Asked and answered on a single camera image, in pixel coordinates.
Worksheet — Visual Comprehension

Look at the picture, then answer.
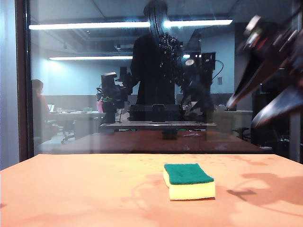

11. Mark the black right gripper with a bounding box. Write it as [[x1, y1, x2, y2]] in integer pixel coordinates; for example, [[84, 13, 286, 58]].
[[226, 14, 303, 129]]

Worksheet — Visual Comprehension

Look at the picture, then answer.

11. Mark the green and yellow sponge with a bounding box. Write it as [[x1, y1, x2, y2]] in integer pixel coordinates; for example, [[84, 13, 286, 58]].
[[163, 163, 216, 201]]

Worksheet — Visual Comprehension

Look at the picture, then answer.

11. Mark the large glass window pane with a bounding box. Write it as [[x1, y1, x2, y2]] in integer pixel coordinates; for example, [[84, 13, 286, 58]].
[[25, 0, 295, 155]]

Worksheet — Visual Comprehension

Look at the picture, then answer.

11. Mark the grey window frame post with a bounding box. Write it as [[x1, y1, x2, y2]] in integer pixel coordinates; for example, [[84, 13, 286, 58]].
[[289, 111, 303, 164]]

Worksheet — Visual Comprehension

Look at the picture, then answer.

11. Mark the dark brown window frame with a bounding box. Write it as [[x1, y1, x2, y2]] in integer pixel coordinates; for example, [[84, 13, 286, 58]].
[[14, 0, 34, 162]]

